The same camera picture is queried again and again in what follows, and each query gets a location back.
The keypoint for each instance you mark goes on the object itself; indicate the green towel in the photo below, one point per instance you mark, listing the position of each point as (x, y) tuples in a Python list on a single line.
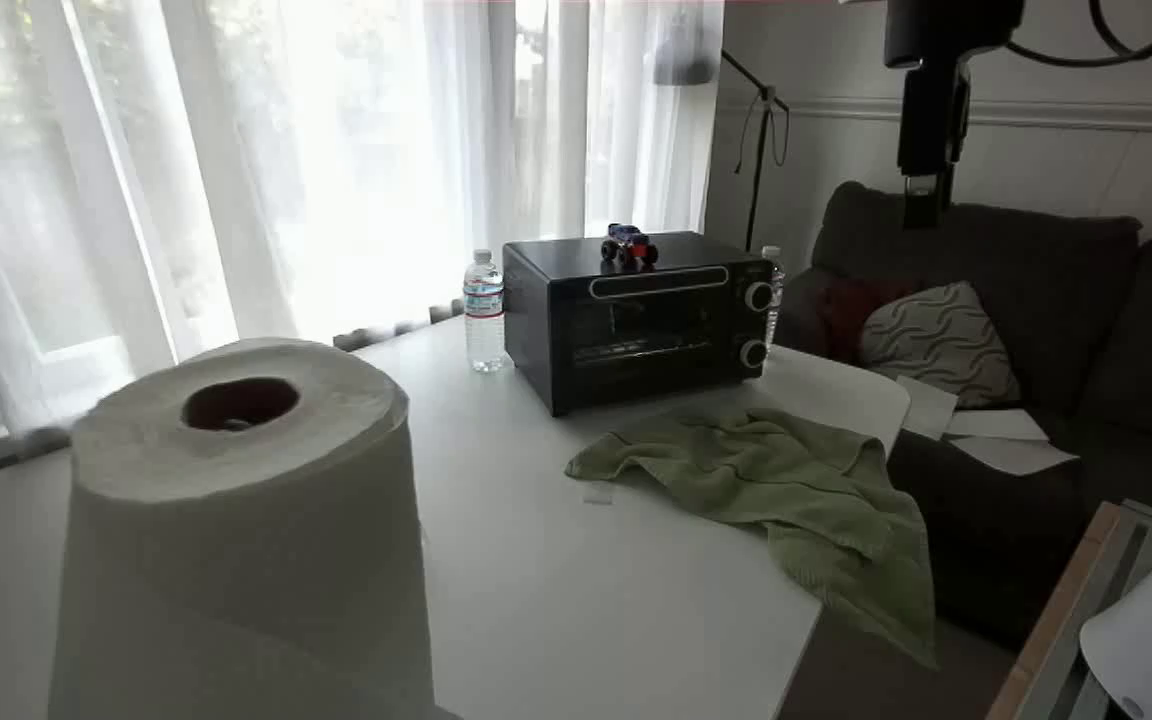
[(801, 501)]

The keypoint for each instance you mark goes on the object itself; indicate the dark grey sofa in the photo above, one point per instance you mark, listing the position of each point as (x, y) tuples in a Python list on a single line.
[(1043, 282)]

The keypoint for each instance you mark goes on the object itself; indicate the white sheer curtain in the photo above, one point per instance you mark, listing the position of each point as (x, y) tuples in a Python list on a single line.
[(336, 163)]

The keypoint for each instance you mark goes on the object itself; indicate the blue and red toy car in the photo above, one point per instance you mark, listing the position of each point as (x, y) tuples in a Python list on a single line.
[(631, 248)]

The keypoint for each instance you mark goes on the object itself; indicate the white paper sheet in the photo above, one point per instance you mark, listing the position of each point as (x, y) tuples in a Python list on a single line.
[(924, 406), (1019, 459), (996, 424)]

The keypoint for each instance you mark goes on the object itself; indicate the clear plastic water bottle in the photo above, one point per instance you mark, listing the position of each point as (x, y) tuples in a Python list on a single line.
[(769, 287), (486, 320)]

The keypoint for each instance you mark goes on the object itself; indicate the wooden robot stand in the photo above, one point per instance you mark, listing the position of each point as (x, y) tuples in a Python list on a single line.
[(1070, 603)]

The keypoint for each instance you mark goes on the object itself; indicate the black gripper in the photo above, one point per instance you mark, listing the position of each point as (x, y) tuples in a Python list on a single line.
[(934, 121)]

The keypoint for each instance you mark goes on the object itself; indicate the white paper towel roll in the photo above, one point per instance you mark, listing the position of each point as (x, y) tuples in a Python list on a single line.
[(242, 534)]

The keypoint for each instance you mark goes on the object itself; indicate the floor lamp with grey shade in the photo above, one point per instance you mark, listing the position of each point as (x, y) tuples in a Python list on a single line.
[(687, 51)]

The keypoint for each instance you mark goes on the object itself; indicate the grey wave-patterned cushion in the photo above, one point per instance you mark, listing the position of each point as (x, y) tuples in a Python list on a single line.
[(936, 345)]

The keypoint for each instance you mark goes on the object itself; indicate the black toaster oven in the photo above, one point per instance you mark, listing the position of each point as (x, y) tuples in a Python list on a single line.
[(631, 324)]

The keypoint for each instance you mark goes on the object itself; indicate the brown cushion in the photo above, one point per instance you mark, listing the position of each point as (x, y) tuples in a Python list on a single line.
[(841, 319)]

